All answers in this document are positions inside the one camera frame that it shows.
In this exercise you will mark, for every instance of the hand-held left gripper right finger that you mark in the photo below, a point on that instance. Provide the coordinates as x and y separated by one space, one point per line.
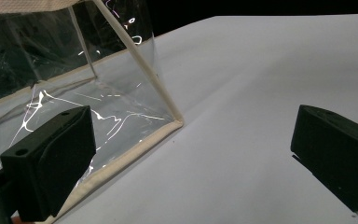
335 155

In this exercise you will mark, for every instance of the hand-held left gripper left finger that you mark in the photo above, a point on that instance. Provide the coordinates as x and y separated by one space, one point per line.
43 165

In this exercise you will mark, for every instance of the clear plastic bag beige trim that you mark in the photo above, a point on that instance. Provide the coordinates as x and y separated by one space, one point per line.
127 105

